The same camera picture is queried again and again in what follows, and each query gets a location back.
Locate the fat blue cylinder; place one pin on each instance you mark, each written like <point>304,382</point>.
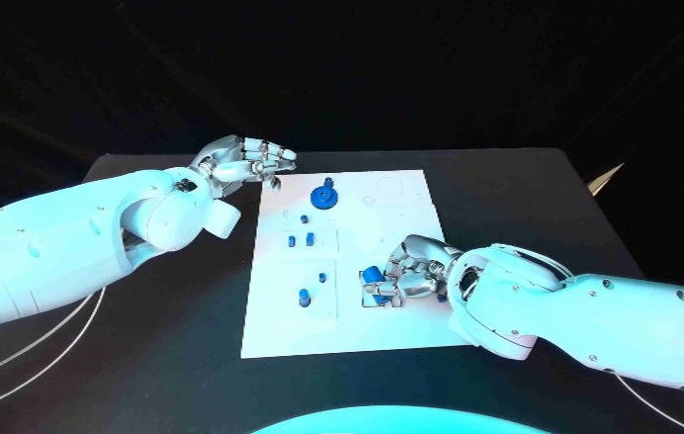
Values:
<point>373,274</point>

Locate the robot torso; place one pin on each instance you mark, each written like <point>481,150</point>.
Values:
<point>400,421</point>

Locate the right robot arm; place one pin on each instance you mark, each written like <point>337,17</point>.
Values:
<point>587,315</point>

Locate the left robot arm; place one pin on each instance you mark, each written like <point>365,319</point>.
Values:
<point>69,241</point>

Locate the long blue cylinder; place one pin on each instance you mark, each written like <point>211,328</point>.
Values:
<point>304,297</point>

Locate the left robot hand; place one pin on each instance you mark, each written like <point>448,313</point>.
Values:
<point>234,167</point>

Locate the blue gear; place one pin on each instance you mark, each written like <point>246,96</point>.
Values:
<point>324,196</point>

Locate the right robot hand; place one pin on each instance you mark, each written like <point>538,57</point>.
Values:
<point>419,274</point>

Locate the white task board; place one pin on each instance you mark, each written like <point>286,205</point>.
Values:
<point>347,263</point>

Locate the blue block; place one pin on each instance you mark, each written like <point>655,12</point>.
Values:
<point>291,241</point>
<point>309,239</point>

